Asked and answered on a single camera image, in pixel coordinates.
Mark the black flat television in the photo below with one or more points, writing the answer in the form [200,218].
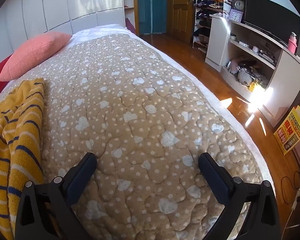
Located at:
[272,18]

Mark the dark wooden mantel clock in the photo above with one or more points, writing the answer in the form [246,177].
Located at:
[238,5]

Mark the yellow striped knit sweater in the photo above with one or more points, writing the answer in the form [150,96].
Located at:
[21,117]

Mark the white glossy wardrobe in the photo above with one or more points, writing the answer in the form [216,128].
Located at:
[20,20]

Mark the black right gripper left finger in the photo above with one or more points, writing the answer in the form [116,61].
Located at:
[44,210]

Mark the beige heart-patterned quilt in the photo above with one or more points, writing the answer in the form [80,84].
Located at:
[147,123]

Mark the pink square clock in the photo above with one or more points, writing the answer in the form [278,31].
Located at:
[235,15]

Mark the pink knit pillow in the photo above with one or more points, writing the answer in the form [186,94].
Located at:
[32,53]

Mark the brown wooden door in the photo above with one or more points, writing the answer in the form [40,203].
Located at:
[180,19]

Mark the clothes-filled shoe rack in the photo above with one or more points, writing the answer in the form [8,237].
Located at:
[203,12]

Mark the white TV cabinet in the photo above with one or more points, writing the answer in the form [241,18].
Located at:
[278,67]

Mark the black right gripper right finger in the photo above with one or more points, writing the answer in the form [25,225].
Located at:
[262,219]

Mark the pink water bottle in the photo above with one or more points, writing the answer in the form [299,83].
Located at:
[292,43]

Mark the teal curtain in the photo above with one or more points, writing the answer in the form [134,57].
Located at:
[152,16]

